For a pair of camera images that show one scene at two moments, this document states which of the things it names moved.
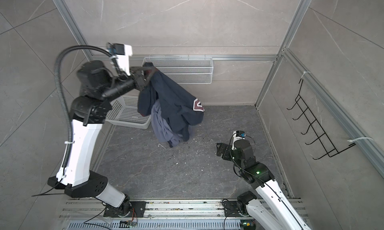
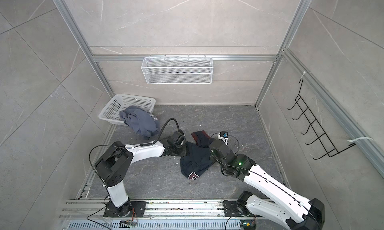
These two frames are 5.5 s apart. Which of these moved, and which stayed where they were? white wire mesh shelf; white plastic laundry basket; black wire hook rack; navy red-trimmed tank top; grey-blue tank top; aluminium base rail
Moved: navy red-trimmed tank top; grey-blue tank top
Stayed: white plastic laundry basket; aluminium base rail; white wire mesh shelf; black wire hook rack
